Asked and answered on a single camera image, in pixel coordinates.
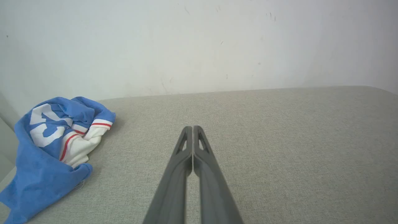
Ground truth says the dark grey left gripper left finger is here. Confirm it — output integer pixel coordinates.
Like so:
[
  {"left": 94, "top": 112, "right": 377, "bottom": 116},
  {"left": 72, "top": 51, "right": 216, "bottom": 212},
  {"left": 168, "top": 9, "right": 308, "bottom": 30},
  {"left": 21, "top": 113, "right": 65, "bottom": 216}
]
[{"left": 142, "top": 126, "right": 193, "bottom": 224}]

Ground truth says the grey fabric sofa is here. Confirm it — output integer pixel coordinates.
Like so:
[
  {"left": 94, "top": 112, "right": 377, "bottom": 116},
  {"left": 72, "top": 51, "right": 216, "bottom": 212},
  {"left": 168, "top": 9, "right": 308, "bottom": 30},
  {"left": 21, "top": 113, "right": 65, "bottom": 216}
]
[{"left": 0, "top": 86, "right": 398, "bottom": 224}]

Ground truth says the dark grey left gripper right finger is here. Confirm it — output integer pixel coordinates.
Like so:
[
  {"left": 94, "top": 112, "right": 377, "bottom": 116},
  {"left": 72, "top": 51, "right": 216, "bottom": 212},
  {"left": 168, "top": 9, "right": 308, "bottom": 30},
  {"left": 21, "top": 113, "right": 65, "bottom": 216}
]
[{"left": 193, "top": 126, "right": 244, "bottom": 224}]

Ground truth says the blue white red-striped shirt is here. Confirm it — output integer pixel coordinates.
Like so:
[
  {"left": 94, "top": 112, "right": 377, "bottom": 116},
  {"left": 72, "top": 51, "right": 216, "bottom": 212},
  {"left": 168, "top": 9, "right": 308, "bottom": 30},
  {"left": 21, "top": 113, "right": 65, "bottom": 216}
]
[{"left": 0, "top": 96, "right": 116, "bottom": 224}]

